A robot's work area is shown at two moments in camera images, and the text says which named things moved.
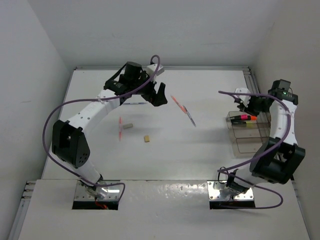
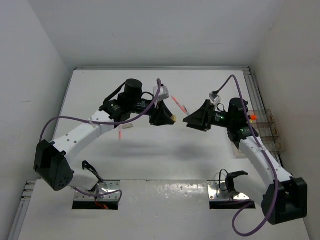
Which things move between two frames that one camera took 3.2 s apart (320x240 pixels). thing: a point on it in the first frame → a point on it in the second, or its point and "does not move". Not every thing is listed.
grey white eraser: x=126 y=126 does not move
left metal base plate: x=84 y=192 does not move
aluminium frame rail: x=167 y=68 does not move
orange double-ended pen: x=182 y=107 does not move
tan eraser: x=147 y=138 → x=174 y=118
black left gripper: x=154 y=98 → x=161 y=115
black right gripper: x=248 y=108 → x=201 y=119
